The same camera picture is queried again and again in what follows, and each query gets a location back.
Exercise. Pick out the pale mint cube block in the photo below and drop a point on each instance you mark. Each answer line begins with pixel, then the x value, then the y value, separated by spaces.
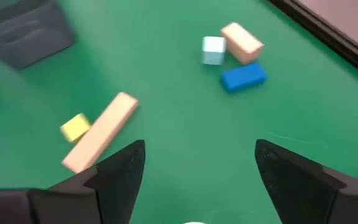
pixel 213 51

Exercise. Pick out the short thick peach block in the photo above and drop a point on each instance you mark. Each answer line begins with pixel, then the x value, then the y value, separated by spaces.
pixel 242 43

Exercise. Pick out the dark smoky plastic bin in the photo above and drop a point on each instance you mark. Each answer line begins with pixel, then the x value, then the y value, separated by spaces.
pixel 23 34

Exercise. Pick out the blue rectangular block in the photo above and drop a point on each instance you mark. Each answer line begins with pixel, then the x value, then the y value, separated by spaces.
pixel 243 77

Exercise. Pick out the long peach block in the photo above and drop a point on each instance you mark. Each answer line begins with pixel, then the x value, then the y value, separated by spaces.
pixel 101 132

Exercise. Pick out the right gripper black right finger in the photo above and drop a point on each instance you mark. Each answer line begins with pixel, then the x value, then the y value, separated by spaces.
pixel 297 189

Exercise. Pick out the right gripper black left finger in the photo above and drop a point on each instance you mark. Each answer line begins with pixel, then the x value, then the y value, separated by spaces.
pixel 117 186

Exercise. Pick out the yellow cube block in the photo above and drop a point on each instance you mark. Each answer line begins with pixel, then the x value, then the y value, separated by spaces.
pixel 75 127

